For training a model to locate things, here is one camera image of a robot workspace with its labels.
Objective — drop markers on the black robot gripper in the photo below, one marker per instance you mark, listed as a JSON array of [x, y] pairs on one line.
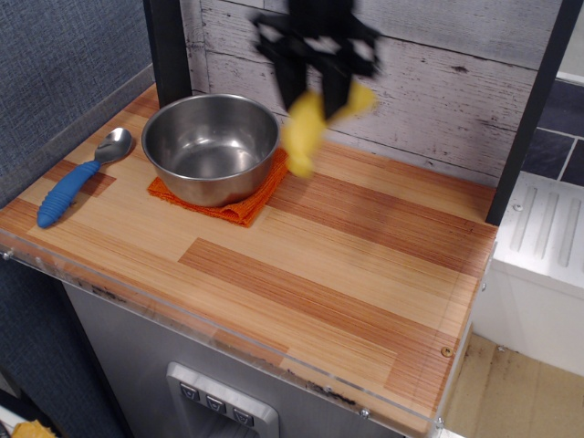
[[325, 35]]

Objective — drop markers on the yellow plastic banana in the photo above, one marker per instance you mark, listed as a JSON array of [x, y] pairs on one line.
[[303, 132]]

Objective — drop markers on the stainless steel pot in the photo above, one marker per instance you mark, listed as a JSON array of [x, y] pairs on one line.
[[212, 150]]

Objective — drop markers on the orange folded cloth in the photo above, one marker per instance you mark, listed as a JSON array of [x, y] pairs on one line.
[[242, 213]]

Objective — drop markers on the white ribbed side counter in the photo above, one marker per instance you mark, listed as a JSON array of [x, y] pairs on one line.
[[532, 296]]

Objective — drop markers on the grey toy fridge cabinet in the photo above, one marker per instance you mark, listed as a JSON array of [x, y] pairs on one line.
[[134, 347]]

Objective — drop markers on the silver dispenser button panel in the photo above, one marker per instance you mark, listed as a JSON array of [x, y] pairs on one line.
[[209, 408]]

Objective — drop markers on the yellow object bottom left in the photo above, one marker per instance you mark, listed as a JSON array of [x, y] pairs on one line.
[[32, 430]]

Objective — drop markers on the black left frame post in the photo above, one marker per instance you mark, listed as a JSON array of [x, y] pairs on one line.
[[164, 23]]

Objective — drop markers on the black frame post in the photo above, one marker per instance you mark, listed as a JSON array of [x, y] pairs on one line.
[[164, 23], [561, 33]]

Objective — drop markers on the blue handled metal spoon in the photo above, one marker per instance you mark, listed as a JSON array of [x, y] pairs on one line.
[[115, 146]]

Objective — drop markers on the black right frame post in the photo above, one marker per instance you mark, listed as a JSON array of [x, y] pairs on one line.
[[561, 33]]

